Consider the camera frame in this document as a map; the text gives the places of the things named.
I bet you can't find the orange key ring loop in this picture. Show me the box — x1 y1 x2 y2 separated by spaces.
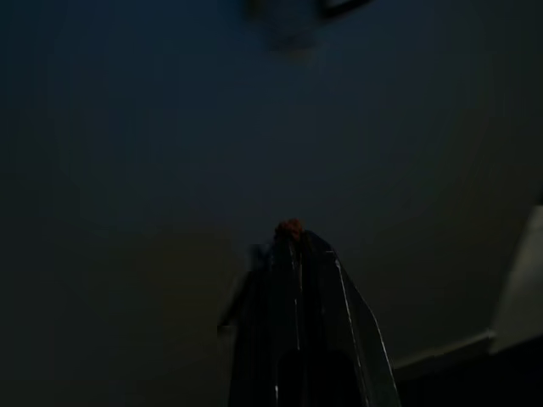
273 218 305 242

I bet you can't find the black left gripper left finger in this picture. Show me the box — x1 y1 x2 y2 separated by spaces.
228 231 303 407

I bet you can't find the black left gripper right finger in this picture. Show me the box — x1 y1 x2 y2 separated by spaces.
296 230 402 407

